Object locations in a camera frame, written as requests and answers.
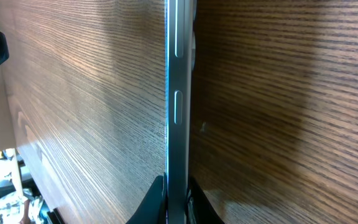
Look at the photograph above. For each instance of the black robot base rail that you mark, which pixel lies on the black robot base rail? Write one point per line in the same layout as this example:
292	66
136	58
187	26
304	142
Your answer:
54	217

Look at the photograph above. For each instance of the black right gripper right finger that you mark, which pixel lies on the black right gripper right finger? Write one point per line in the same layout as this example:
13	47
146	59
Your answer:
198	208

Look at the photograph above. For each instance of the seated person in background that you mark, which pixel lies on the seated person in background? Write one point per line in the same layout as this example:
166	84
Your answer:
21	210

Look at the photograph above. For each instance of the blue screen Galaxy smartphone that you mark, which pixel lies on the blue screen Galaxy smartphone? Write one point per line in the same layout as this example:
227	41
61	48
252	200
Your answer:
179	41

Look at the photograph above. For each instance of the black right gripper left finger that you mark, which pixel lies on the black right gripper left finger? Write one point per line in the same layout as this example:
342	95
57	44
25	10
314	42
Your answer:
153	207

